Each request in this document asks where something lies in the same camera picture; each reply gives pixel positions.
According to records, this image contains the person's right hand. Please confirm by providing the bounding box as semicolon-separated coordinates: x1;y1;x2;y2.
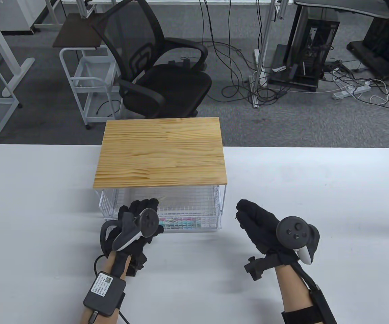
236;199;301;281

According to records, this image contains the person's left hand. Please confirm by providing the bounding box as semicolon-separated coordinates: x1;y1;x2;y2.
108;198;164;277

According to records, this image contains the white wire basket drawer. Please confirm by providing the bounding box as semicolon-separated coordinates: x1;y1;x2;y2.
99;187;223;234

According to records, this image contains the person's left forearm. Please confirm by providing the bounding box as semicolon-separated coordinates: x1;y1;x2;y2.
81;251;131;324

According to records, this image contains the person's right forearm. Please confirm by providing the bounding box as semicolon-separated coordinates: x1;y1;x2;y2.
275;265;315;324

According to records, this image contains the black grey tracker controller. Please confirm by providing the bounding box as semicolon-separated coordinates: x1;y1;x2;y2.
100;208;159;253
276;216;320;265

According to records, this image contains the black mesh office chair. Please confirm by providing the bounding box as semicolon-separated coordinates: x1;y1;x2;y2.
91;0;212;119

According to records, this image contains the white metal cart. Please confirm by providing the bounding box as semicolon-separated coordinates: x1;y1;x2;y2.
59;47;122;130

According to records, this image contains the white power strip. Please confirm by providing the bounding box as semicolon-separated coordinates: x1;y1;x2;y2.
332;84;371;100

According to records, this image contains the brown side table top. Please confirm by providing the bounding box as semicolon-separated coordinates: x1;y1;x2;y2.
53;13;109;48

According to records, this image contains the black computer tower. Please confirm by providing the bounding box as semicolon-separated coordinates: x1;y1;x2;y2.
292;18;341;82

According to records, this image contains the black equipment stand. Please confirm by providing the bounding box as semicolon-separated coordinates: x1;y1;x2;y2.
346;0;389;80

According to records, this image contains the white cabinet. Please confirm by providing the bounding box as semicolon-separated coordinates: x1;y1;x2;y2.
0;0;36;34

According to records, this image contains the grey desk top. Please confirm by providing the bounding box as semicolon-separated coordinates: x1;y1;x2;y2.
294;0;389;19

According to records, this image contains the wooden top wire rack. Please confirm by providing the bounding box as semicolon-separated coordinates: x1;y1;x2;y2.
93;117;228;216

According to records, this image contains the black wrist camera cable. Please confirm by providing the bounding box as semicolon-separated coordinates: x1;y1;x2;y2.
93;254;131;324

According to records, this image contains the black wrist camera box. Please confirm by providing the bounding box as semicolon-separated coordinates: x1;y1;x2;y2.
83;271;127;317
281;283;338;324

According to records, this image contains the tangle of black floor cables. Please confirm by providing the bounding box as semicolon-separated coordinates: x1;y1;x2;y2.
198;0;389;115

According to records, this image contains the aluminium profile post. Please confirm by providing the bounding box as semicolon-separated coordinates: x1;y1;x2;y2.
250;0;281;108

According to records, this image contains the aluminium desk frame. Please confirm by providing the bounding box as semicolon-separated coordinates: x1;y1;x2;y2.
34;0;95;29

